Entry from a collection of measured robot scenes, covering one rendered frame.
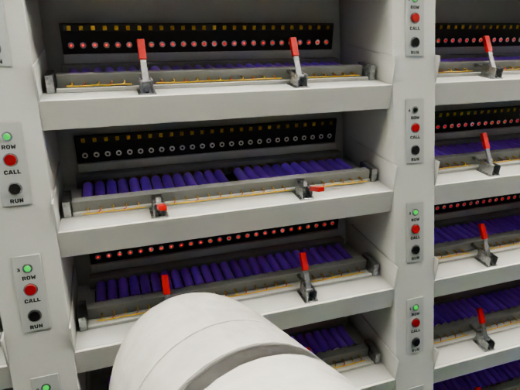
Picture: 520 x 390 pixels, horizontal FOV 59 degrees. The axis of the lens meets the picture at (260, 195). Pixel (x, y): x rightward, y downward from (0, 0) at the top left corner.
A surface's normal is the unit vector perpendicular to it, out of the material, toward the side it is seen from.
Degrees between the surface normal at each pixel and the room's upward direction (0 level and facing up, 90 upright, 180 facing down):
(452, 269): 15
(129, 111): 106
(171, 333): 23
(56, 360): 90
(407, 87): 90
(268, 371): 3
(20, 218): 90
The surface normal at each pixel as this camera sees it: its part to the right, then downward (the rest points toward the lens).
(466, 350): 0.03, -0.91
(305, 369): 0.23, -0.97
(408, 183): 0.31, 0.15
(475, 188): 0.32, 0.40
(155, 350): -0.55, -0.75
